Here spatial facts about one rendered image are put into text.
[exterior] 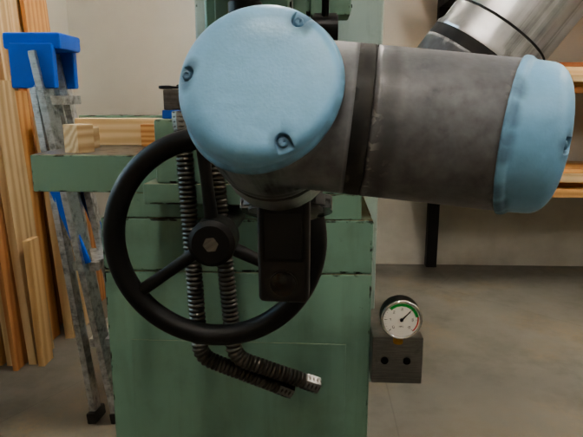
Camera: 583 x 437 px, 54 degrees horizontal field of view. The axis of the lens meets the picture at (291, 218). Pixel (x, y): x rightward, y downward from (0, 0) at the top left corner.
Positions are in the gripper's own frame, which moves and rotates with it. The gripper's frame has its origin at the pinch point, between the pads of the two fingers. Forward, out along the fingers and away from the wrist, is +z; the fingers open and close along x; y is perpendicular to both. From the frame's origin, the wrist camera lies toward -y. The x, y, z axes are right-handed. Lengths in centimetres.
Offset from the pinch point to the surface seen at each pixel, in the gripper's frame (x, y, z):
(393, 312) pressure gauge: -14.3, -11.0, 22.9
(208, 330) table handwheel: 11.4, -13.4, 10.7
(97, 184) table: 32.2, 8.7, 22.2
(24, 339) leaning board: 108, -25, 148
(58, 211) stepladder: 72, 16, 93
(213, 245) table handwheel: 9.9, -2.7, 5.1
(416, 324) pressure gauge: -17.8, -12.8, 23.6
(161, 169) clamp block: 18.9, 8.7, 12.1
